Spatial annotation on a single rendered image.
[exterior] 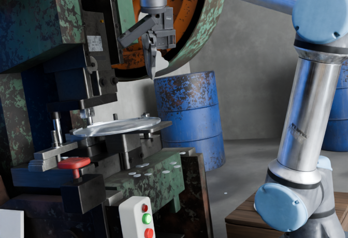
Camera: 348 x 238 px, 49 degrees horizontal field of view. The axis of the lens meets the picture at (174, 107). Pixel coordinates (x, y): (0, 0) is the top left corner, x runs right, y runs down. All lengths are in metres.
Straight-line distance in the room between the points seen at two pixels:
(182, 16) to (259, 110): 3.14
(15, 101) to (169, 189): 0.60
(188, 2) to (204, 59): 3.22
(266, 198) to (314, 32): 0.37
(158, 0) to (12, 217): 0.77
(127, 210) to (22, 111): 0.58
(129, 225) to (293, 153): 0.44
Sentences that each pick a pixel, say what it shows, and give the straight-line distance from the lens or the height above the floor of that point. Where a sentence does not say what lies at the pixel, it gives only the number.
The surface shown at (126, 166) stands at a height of 0.66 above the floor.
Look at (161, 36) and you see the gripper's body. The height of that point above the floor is 1.04.
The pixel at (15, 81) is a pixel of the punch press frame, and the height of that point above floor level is 0.98.
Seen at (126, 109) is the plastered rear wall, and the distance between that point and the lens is 3.52.
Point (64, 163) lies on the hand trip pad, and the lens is 0.95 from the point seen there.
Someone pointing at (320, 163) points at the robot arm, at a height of 0.67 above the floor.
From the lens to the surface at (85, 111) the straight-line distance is 1.32.
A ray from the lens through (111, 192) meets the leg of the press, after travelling 1.05.
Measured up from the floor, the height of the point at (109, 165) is 0.68.
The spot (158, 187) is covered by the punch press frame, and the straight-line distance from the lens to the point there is 1.27.
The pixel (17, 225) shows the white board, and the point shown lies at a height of 0.55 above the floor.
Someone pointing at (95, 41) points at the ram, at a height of 1.07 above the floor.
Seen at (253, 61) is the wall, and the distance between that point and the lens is 4.48.
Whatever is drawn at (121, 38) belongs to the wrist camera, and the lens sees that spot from 1.07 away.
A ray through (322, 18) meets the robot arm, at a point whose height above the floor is 1.00.
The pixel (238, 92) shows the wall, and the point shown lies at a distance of 4.56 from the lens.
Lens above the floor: 0.95
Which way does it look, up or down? 6 degrees down
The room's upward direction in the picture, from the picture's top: 8 degrees counter-clockwise
